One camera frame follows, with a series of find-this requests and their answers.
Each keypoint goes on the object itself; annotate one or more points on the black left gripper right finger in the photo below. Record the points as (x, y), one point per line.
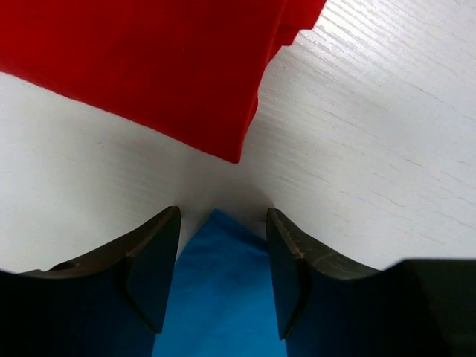
(330, 305)

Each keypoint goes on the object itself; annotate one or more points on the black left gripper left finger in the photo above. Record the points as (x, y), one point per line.
(108, 302)

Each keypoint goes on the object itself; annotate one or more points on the blue t shirt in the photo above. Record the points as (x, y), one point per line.
(221, 301)

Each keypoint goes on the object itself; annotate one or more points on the red folded t shirt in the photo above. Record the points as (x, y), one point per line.
(188, 69)

